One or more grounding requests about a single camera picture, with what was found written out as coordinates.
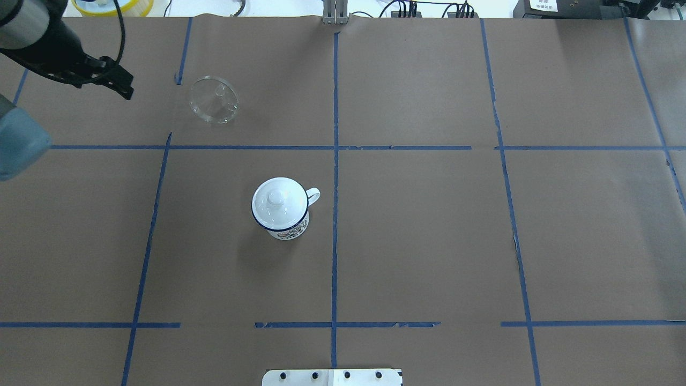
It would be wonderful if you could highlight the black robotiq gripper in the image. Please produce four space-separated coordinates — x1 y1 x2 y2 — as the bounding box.
2 19 134 100

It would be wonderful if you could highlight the white round cup lid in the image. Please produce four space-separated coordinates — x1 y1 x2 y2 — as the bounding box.
251 177 309 231

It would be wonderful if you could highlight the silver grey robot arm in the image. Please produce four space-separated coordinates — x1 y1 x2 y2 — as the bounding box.
1 1 134 181

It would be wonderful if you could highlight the white enamel cup blue rim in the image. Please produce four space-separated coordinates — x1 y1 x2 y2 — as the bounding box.
251 177 320 240

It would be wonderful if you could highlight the yellow tape roll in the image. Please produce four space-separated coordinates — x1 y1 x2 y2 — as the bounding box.
70 1 155 17

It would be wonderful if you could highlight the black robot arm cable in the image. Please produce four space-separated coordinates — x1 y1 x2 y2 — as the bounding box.
94 0 126 70

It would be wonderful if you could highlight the aluminium frame post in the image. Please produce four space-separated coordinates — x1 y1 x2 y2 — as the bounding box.
322 0 349 25

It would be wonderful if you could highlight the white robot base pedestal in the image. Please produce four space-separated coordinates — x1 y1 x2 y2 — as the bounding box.
262 368 404 385

